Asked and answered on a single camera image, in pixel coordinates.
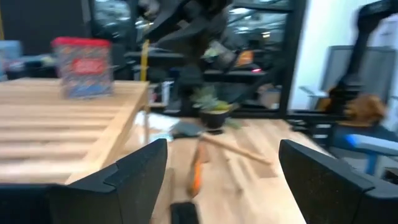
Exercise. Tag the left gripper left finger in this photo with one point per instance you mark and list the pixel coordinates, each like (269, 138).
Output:
(124, 193)

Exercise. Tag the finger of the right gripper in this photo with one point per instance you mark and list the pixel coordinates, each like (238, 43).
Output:
(192, 34)
(171, 14)

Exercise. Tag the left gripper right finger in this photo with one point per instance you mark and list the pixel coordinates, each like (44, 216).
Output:
(323, 193)

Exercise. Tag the dark green pepper tin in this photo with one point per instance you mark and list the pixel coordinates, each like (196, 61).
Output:
(185, 214)

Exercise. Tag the orange spice packet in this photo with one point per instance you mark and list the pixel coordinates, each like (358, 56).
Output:
(196, 174)

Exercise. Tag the red smoked paprika tin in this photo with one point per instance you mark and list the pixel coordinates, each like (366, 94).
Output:
(82, 77)

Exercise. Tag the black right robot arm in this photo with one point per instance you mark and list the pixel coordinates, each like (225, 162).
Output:
(191, 81)

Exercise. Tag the wooden slatted shelf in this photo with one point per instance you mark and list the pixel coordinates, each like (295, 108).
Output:
(62, 124)

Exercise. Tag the blue padded chair part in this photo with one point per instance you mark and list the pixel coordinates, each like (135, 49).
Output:
(373, 144)

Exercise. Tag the white ice cube tray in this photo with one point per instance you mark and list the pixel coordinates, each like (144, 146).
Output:
(155, 123)

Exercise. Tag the potted succulent plant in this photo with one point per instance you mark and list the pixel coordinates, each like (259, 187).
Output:
(214, 119)

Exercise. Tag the orange-brown object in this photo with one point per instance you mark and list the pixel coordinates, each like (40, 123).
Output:
(367, 109)

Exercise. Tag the wooden block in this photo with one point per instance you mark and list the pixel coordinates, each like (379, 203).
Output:
(236, 149)

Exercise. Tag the grey partition panel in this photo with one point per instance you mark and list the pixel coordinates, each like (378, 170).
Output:
(373, 68)

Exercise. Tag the tall black stand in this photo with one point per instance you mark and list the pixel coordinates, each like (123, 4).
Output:
(362, 31)

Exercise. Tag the pile of clothes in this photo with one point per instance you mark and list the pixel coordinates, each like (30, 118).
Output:
(12, 56)

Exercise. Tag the black metal post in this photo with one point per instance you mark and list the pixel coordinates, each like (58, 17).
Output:
(292, 56)

